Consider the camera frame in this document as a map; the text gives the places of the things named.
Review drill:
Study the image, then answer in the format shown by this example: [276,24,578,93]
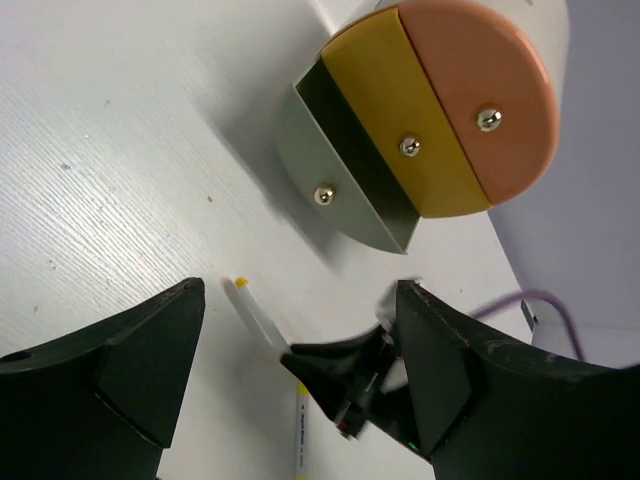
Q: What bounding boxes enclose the grey-green bottom drawer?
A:
[275,59,419,254]

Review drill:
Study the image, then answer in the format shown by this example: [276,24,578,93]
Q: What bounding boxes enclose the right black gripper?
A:
[280,326,421,450]

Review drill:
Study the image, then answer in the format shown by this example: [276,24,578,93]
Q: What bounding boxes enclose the cream cylindrical drawer organizer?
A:
[482,0,570,89]

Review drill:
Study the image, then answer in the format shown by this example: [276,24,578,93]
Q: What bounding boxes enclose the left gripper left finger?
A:
[1,278,205,479]

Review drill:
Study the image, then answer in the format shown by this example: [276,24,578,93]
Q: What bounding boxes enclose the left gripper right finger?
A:
[396,280,639,479]

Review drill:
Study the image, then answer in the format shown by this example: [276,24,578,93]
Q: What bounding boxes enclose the orange top drawer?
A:
[399,1,560,205]

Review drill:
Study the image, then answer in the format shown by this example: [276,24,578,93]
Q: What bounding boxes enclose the white pen yellow cap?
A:
[223,277,290,361]
[294,383,311,480]

